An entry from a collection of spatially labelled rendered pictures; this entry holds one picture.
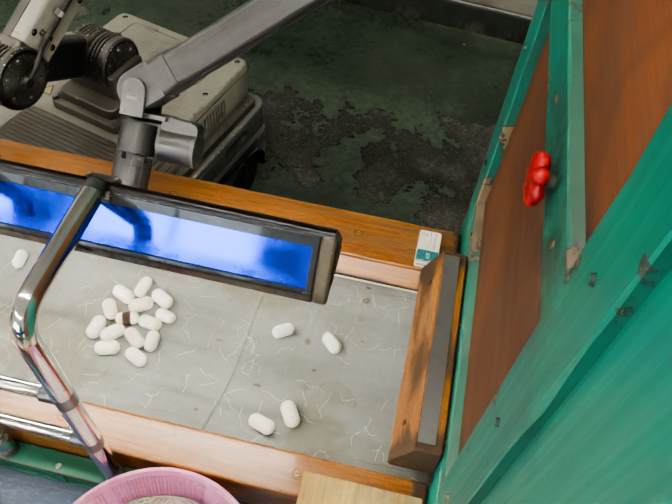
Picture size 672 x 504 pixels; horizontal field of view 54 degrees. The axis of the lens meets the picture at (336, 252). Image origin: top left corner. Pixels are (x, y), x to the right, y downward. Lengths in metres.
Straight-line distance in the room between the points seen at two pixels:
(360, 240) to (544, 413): 0.66
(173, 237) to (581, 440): 0.43
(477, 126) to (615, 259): 2.13
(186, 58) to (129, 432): 0.53
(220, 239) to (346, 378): 0.38
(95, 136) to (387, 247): 0.87
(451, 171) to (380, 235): 1.23
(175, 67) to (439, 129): 1.52
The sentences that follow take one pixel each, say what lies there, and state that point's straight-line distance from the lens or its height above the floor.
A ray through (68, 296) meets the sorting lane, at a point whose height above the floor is 0.74.
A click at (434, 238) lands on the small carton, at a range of 1.05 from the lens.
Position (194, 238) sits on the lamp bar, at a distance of 0.66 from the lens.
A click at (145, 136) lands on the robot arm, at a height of 0.88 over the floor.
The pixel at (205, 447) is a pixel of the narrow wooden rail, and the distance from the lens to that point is 0.89.
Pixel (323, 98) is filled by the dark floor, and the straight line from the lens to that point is 2.48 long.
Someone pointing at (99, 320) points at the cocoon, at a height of 0.76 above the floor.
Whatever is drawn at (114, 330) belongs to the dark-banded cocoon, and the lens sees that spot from 1.00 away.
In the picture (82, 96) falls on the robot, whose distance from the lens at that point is 1.72.
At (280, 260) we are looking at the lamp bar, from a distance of 0.64.
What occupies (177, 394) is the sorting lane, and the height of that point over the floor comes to 0.74.
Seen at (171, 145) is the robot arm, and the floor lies 0.88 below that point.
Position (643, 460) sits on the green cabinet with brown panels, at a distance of 0.31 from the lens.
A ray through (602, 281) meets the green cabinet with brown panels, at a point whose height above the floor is 1.33.
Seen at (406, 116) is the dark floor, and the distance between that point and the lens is 2.44.
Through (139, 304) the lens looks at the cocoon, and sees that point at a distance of 1.01.
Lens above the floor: 1.60
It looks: 53 degrees down
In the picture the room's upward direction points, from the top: 6 degrees clockwise
